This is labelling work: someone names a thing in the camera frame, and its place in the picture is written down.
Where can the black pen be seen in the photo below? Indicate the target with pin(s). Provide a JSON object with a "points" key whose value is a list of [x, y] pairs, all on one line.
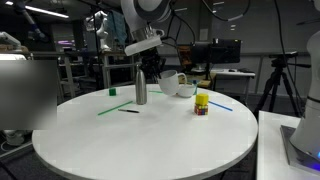
{"points": [[128, 110]]}

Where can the wooden table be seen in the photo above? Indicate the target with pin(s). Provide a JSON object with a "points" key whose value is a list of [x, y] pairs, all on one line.
{"points": [[200, 81]]}

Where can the white side table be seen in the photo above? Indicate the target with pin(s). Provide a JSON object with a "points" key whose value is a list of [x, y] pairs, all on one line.
{"points": [[276, 150]]}

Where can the blue hanging cloth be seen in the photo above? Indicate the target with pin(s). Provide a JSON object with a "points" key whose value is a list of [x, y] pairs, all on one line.
{"points": [[118, 28]]}

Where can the green cube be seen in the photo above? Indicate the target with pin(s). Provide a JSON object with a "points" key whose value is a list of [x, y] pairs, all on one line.
{"points": [[112, 92]]}

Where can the multicoloured puzzle cube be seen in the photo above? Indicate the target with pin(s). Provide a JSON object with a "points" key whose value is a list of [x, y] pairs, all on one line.
{"points": [[201, 110]]}

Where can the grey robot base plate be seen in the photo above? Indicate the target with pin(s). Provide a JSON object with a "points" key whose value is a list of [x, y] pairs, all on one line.
{"points": [[293, 150]]}

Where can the black camera on tripod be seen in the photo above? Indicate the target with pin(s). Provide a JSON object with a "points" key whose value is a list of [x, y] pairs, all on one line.
{"points": [[283, 55]]}

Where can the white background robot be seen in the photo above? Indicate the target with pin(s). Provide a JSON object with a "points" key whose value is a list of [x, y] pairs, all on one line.
{"points": [[102, 31]]}

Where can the short green strip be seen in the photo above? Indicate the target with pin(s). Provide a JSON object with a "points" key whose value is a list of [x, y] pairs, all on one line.
{"points": [[155, 91]]}

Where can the white round floor device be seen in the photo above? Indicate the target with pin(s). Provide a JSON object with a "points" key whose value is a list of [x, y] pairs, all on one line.
{"points": [[16, 137]]}

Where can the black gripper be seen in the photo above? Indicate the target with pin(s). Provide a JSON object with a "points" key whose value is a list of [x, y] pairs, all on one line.
{"points": [[150, 60]]}

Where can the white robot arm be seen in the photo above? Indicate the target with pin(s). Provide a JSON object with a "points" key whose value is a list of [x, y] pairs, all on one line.
{"points": [[310, 126]]}

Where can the black keyboard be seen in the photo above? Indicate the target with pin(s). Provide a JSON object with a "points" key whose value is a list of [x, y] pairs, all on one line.
{"points": [[246, 70]]}

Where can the black computer monitor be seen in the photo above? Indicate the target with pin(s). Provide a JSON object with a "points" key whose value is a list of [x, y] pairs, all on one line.
{"points": [[218, 52]]}

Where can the white bowl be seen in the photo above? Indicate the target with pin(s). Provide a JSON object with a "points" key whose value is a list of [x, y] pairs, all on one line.
{"points": [[187, 91]]}

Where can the long ceiling light strip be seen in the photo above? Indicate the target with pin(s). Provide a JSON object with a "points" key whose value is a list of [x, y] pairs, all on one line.
{"points": [[40, 10]]}

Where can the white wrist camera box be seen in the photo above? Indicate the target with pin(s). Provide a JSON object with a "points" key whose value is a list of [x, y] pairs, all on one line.
{"points": [[143, 46]]}

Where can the blue strip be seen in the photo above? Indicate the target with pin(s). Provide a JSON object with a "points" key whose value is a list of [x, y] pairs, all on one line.
{"points": [[220, 106]]}

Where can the black camera tripod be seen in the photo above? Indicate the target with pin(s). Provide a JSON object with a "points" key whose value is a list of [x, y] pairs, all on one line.
{"points": [[276, 86]]}

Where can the white desk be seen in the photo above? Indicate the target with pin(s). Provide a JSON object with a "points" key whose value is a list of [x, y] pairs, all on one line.
{"points": [[233, 74]]}

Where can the grey metal shelf frame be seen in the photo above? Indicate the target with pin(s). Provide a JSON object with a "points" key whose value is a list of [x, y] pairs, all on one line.
{"points": [[116, 66]]}

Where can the white paper on wall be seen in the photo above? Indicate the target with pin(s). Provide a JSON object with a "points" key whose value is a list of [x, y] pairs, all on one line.
{"points": [[203, 34]]}

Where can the dark background robot arm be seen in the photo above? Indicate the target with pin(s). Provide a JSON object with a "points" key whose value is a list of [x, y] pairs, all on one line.
{"points": [[31, 23]]}

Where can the screen with orange picture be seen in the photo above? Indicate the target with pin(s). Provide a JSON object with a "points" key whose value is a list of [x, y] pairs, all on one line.
{"points": [[183, 55]]}

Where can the small blue object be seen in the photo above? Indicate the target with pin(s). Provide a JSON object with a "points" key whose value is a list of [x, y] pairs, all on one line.
{"points": [[194, 81]]}

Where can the stainless steel bottle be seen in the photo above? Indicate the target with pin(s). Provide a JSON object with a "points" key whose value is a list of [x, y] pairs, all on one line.
{"points": [[141, 85]]}

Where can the long green strip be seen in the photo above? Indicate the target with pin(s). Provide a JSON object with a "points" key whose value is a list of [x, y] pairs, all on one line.
{"points": [[115, 108]]}

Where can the white ceramic mug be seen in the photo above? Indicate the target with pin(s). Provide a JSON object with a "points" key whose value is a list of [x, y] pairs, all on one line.
{"points": [[169, 83]]}

